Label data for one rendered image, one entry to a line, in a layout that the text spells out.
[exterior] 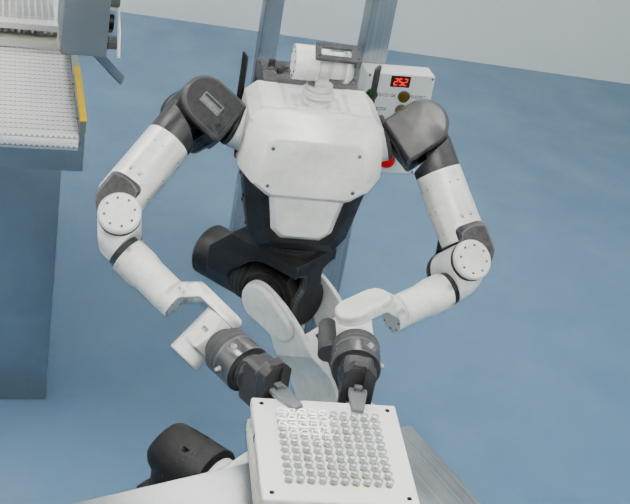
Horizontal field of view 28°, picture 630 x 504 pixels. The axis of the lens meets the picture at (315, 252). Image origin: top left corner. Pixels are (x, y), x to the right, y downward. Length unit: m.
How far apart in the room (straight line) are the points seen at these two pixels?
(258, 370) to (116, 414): 1.55
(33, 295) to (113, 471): 0.51
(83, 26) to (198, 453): 1.01
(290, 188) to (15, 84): 1.15
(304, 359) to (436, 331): 1.72
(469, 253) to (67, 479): 1.43
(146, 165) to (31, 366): 1.37
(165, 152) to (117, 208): 0.15
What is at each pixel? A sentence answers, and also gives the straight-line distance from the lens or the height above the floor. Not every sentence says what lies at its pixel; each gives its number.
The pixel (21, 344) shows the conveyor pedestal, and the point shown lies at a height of 0.19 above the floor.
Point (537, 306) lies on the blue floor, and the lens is 4.51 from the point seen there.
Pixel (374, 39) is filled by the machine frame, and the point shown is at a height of 1.21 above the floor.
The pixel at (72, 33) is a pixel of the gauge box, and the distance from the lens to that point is 2.95.
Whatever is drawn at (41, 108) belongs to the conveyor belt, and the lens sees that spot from 3.20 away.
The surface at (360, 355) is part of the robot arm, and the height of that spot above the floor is 0.99.
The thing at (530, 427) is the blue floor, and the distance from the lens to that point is 3.89.
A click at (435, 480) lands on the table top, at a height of 0.89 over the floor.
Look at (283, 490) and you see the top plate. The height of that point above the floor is 0.97.
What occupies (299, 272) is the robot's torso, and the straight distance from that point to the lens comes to 2.48.
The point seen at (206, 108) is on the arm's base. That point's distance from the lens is 2.34.
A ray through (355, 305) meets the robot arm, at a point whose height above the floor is 1.02.
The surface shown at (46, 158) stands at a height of 0.81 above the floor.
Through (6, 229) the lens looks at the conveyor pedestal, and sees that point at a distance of 3.33.
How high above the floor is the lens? 2.20
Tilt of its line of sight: 29 degrees down
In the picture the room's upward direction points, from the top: 11 degrees clockwise
